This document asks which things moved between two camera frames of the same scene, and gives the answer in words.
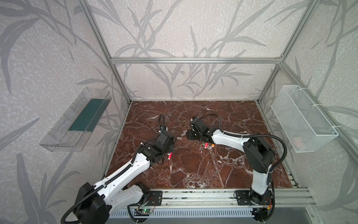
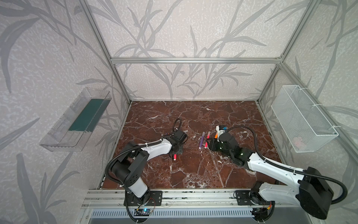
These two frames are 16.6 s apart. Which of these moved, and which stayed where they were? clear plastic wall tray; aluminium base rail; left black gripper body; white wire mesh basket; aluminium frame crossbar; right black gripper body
Moved: left black gripper body; right black gripper body
Stayed: clear plastic wall tray; aluminium frame crossbar; white wire mesh basket; aluminium base rail
